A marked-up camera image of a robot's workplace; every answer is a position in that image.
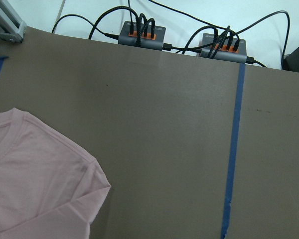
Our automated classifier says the grey orange usb hub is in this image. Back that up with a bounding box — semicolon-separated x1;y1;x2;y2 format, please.
199;27;247;63
118;21;166;51

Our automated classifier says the pink Snoopy t-shirt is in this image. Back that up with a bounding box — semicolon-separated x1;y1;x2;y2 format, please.
0;108;111;239

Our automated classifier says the aluminium frame post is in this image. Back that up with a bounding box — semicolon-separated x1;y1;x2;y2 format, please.
0;0;27;43

